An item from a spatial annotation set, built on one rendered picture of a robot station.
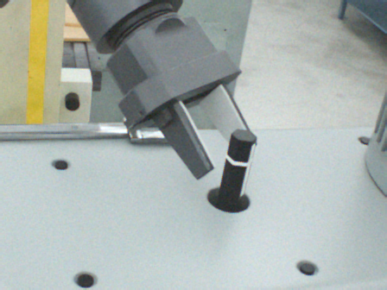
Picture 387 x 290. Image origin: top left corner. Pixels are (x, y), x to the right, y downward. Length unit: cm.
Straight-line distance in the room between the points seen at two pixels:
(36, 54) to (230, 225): 187
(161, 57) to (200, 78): 4
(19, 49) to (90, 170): 179
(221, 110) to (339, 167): 14
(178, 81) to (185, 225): 11
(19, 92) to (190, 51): 190
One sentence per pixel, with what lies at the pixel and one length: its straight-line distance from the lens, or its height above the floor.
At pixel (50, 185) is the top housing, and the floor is 189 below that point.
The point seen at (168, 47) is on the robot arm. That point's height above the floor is 200.
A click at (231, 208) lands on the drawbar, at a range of 57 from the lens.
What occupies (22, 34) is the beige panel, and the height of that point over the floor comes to 130.
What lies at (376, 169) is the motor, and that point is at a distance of 65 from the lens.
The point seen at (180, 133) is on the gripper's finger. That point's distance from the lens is 54.
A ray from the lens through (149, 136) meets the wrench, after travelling 63.
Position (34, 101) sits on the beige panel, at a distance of 246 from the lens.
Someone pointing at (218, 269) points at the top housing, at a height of 189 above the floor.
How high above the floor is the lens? 222
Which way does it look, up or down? 29 degrees down
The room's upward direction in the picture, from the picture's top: 8 degrees clockwise
